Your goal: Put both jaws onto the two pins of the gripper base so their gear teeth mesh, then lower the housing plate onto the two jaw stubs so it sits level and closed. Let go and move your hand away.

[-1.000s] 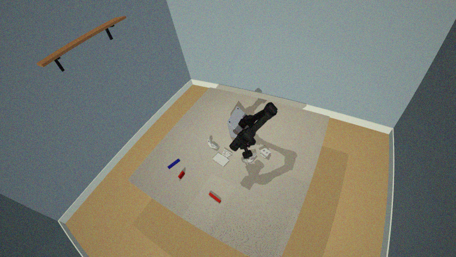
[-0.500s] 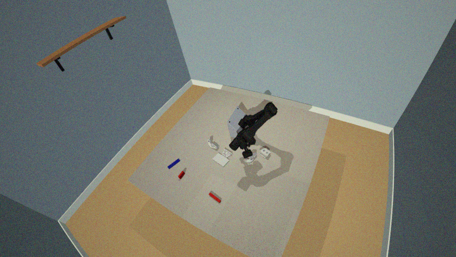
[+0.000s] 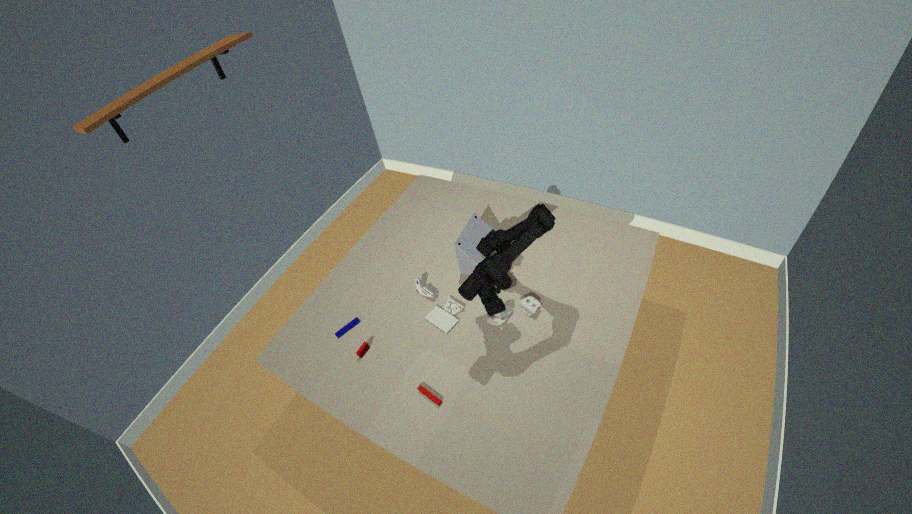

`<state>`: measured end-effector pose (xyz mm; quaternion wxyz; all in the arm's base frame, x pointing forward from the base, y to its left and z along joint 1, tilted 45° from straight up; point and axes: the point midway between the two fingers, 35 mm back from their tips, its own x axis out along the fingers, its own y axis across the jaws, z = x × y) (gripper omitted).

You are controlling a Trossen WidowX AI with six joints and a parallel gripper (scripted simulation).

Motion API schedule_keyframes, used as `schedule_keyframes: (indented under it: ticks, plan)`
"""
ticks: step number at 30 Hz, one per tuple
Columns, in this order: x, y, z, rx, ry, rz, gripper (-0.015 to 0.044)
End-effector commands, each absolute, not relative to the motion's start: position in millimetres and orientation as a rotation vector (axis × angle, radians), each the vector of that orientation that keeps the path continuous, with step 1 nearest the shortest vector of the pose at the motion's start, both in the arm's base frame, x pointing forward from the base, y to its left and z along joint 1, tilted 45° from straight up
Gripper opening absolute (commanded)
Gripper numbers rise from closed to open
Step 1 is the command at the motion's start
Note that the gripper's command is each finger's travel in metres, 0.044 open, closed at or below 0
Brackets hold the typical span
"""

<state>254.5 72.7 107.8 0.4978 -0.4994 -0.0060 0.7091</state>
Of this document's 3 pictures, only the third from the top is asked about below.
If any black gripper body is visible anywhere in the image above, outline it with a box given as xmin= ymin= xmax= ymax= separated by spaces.
xmin=479 ymin=286 xmax=505 ymax=316

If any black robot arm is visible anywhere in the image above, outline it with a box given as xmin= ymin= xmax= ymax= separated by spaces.
xmin=458 ymin=204 xmax=556 ymax=301

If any blue flat bar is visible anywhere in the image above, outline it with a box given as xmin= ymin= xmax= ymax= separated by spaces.
xmin=335 ymin=317 xmax=361 ymax=339

